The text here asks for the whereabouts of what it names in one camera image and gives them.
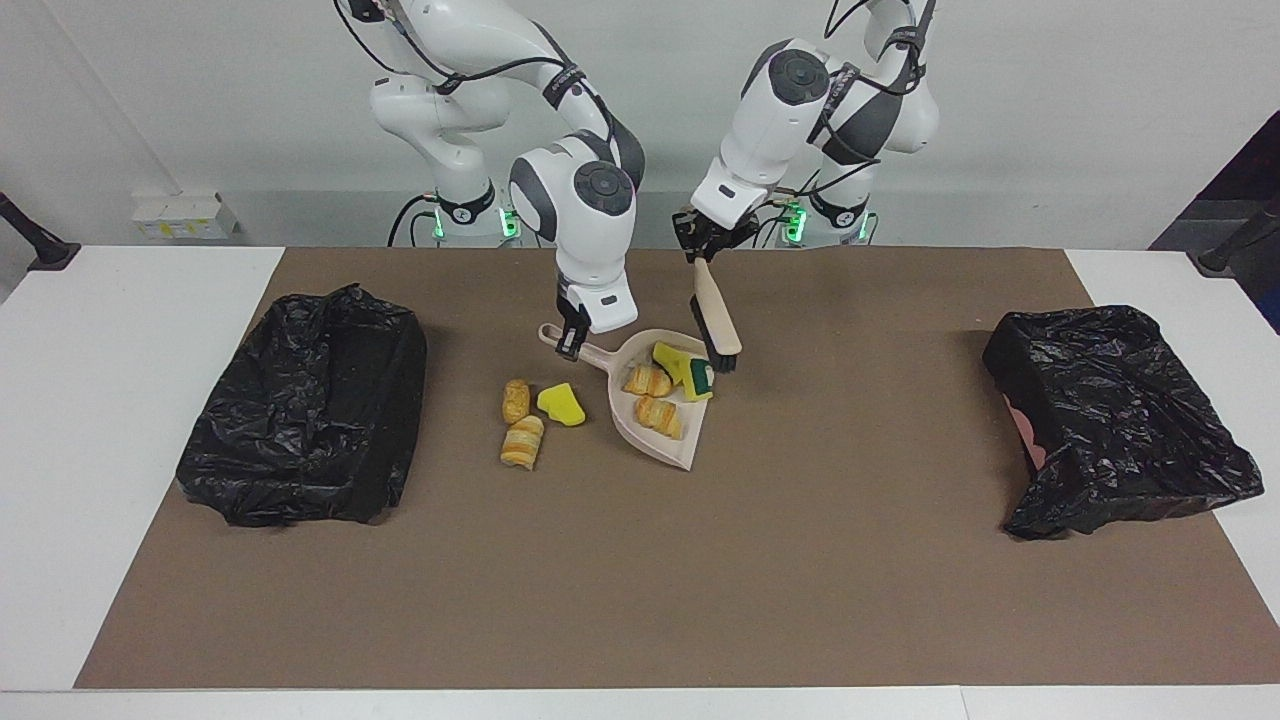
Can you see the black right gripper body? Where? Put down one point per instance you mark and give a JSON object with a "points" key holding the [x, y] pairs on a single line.
{"points": [[572, 312]]}

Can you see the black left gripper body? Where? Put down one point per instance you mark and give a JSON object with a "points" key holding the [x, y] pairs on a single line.
{"points": [[715, 235]]}

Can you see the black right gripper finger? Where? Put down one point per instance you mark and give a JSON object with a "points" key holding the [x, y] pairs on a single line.
{"points": [[572, 345]]}

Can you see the beige hand brush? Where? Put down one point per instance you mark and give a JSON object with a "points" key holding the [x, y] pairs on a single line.
{"points": [[715, 305]]}

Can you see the brown bread roll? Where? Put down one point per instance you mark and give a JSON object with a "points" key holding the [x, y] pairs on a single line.
{"points": [[515, 401]]}

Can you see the beige plastic dustpan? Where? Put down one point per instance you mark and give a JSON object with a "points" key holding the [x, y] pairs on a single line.
{"points": [[640, 440]]}

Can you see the yellow sponge piece green edge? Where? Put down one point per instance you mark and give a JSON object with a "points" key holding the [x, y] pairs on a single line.
{"points": [[698, 380]]}

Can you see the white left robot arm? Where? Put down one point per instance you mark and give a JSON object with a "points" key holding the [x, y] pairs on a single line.
{"points": [[780, 120]]}

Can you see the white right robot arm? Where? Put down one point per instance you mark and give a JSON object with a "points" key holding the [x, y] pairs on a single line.
{"points": [[590, 230]]}

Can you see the black bag lined bin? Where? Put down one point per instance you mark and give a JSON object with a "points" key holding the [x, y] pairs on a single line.
{"points": [[300, 420]]}

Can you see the pink bin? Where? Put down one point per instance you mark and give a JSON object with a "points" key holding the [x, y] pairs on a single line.
{"points": [[1025, 430]]}

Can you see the black bag on pink bin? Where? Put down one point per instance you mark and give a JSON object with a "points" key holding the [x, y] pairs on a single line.
{"points": [[1120, 420]]}

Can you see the brown paper table mat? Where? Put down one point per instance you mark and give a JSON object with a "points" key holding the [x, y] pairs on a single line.
{"points": [[700, 600]]}

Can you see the white wall power box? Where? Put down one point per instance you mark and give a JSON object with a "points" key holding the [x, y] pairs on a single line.
{"points": [[185, 218]]}

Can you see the black camera stand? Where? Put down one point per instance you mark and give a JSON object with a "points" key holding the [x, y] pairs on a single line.
{"points": [[55, 257], [1215, 262]]}

